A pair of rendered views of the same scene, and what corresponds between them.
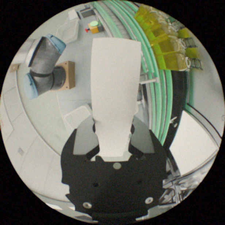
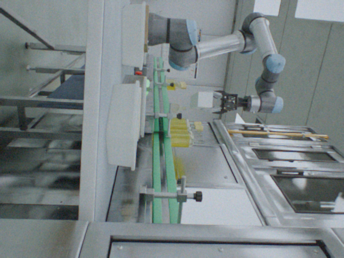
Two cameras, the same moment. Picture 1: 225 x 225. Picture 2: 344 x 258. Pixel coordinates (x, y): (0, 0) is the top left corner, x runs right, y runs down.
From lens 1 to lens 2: 148 cm
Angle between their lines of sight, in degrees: 123
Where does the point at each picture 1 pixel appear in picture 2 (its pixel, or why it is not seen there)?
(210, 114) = (212, 179)
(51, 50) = (186, 65)
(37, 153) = not seen: outside the picture
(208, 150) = (239, 195)
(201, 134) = (216, 192)
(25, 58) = (200, 52)
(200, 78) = (191, 167)
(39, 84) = (188, 44)
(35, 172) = not seen: outside the picture
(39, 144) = not seen: outside the picture
